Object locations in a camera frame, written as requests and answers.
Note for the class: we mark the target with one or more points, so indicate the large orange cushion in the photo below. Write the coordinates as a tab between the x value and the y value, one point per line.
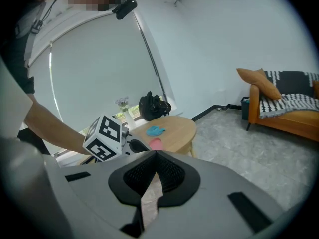
261	83

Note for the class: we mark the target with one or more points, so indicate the black head-worn camera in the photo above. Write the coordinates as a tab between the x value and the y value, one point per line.
125	9

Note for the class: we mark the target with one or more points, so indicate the black backpack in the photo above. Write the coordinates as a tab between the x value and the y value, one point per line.
152	107

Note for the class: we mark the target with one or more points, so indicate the black white striped blanket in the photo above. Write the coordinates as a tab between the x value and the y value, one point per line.
289	103

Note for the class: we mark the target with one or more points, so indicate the person's dark green shirt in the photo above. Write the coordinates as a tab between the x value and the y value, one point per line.
12	66

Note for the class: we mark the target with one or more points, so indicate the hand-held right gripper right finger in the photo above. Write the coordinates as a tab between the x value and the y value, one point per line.
211	208

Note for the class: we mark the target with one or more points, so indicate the narrow grey roller blind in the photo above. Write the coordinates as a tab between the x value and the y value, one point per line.
42	83

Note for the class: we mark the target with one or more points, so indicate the teal object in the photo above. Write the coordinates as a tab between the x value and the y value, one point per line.
153	131

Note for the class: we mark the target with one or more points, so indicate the white vase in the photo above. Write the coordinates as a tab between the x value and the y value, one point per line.
129	121

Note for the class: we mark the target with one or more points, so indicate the black storage box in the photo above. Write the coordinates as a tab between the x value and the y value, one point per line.
245	109

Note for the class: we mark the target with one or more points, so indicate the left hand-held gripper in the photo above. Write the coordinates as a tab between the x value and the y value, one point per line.
107	131

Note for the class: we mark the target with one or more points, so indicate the person's left forearm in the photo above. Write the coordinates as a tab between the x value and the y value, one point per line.
49	128

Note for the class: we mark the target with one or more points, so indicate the pink round object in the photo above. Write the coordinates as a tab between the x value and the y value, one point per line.
156	144

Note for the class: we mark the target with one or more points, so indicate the purple flower bouquet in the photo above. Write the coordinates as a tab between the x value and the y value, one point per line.
122	102

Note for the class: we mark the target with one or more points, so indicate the wide grey roller blind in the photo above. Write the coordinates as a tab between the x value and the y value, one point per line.
104	71

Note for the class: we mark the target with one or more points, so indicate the black window frame post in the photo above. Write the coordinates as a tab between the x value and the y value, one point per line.
152	58

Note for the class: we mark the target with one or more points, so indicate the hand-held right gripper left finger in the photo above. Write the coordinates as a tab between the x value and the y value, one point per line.
94	195

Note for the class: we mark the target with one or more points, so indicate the orange sofa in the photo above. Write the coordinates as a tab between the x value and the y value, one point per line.
294	123

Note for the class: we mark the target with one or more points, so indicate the wooden coffee table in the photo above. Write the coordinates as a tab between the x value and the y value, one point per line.
174	133

